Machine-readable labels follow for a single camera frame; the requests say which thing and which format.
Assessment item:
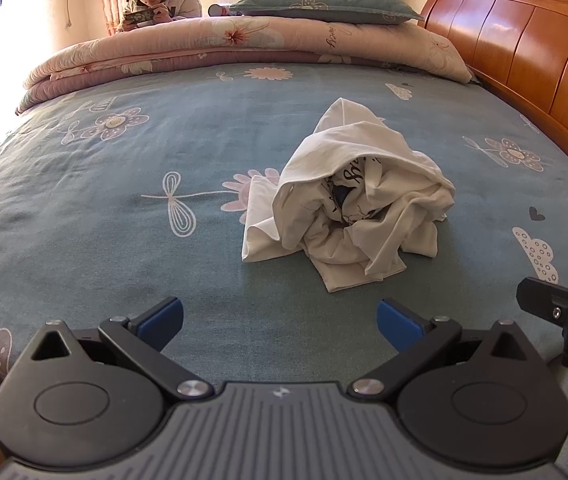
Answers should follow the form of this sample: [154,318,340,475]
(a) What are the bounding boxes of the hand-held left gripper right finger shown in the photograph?
[346,297,548,403]

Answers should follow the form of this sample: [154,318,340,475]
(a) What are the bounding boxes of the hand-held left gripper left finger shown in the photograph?
[31,296,215,402]

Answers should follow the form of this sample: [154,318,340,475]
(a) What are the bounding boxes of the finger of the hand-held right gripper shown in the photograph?
[516,276,568,372]

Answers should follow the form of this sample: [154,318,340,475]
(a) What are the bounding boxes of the white printed long-sleeve shirt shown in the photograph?
[241,97,457,293]

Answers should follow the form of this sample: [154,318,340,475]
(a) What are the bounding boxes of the wooden headboard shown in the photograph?
[419,0,568,186]

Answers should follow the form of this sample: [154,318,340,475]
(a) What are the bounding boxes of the pink floral folded quilt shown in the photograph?
[14,14,475,116]

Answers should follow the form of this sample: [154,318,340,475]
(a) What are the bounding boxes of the green floral pillow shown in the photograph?
[228,0,425,26]

